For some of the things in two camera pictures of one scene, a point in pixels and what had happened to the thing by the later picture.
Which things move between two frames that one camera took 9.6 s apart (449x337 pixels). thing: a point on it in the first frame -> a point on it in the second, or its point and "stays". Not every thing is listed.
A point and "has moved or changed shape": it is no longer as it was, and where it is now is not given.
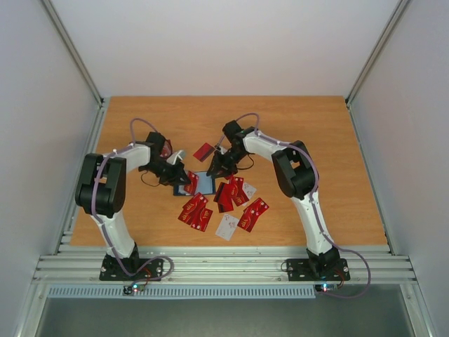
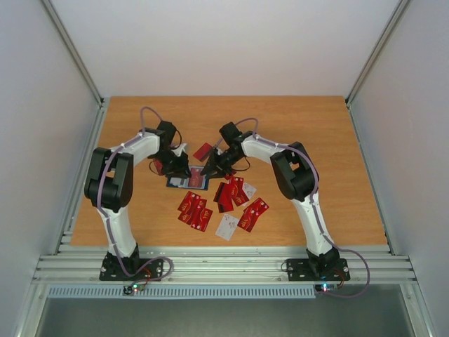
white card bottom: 226,227 stays
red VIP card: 185,217 -> 189,203
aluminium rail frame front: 222,265 stays
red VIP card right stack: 251,213 stays
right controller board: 326,287 stays
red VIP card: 192,187 has moved or changed shape
